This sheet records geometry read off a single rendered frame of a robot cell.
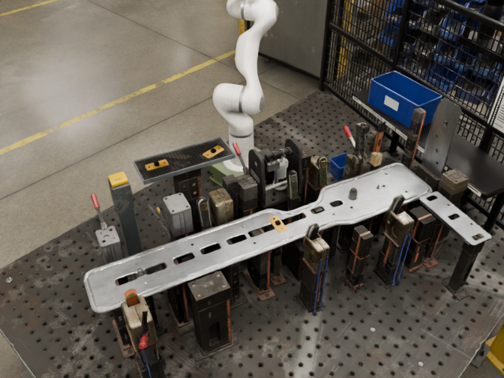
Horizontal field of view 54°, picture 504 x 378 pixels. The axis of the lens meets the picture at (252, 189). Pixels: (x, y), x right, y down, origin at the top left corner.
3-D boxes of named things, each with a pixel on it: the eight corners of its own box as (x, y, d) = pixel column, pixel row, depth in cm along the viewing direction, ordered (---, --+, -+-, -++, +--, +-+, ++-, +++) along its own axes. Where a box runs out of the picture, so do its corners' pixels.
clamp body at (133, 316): (145, 397, 164) (127, 337, 141) (132, 361, 174) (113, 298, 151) (175, 384, 168) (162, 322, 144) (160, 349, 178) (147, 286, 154)
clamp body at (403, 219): (385, 290, 198) (403, 229, 176) (367, 270, 206) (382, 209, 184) (403, 283, 201) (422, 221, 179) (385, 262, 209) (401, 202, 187)
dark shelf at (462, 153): (483, 201, 194) (485, 195, 192) (349, 97, 255) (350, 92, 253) (522, 184, 202) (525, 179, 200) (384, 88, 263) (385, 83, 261)
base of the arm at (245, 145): (215, 157, 249) (213, 127, 236) (246, 143, 256) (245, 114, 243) (237, 178, 237) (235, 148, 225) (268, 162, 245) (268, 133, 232)
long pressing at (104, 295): (96, 323, 152) (94, 320, 151) (80, 273, 168) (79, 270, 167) (436, 193, 200) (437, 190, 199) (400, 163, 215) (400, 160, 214)
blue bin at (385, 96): (412, 130, 226) (418, 106, 218) (366, 102, 246) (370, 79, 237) (436, 120, 233) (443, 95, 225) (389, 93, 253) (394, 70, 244)
